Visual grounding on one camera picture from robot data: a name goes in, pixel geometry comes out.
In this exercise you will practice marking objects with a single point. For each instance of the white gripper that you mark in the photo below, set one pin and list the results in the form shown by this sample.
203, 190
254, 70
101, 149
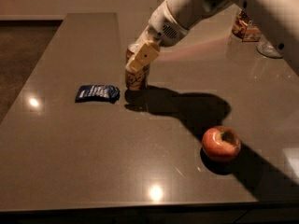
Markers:
163, 29

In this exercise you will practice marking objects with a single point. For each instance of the orange LaCroix soda can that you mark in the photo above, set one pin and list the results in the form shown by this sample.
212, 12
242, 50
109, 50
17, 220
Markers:
137, 81

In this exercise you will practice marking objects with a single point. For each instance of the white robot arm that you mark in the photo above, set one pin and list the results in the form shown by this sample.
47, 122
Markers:
278, 20

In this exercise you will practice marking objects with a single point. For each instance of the blue RXBAR blueberry wrapper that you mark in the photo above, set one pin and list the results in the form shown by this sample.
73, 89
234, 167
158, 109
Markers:
97, 93

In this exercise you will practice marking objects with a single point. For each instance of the glass jar with black lid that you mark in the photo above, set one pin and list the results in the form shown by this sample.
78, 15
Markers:
244, 28

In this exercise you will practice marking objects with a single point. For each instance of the red apple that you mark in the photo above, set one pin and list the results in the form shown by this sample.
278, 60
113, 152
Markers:
221, 144

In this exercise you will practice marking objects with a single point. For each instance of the clear glass base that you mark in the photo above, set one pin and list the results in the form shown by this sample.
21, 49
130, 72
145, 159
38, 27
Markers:
265, 48

